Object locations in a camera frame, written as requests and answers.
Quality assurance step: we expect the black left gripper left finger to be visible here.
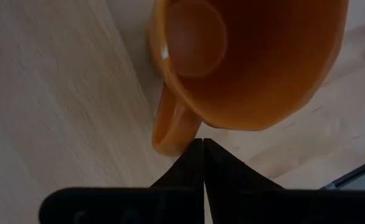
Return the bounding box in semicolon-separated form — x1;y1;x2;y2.
39;138;206;224

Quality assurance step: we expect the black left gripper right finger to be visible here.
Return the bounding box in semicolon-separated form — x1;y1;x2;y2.
203;138;365;224

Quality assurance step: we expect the orange faceted ceramic mug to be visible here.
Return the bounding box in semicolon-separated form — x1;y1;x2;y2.
148;0;349;157

